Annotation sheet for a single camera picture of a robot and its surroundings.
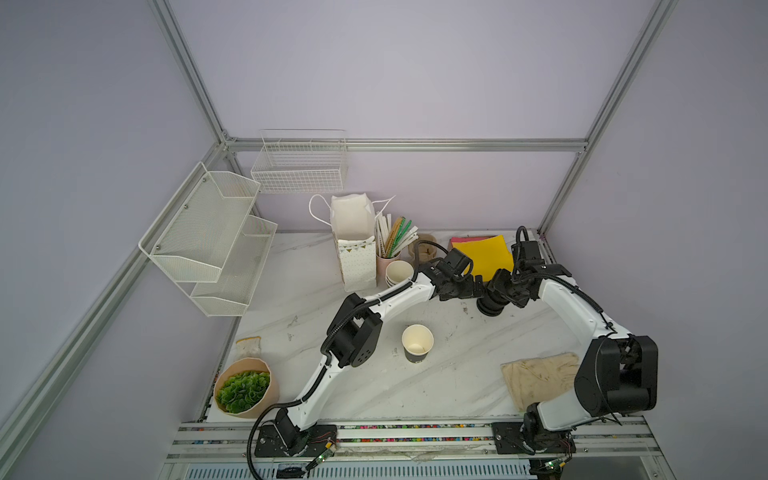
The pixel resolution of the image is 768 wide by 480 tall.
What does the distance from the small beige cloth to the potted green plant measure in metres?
0.12

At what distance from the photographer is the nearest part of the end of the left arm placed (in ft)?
2.32

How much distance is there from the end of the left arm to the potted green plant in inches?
18.6

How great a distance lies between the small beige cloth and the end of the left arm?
1.89 feet

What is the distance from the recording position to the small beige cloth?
0.89 metres

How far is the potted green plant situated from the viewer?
70 cm
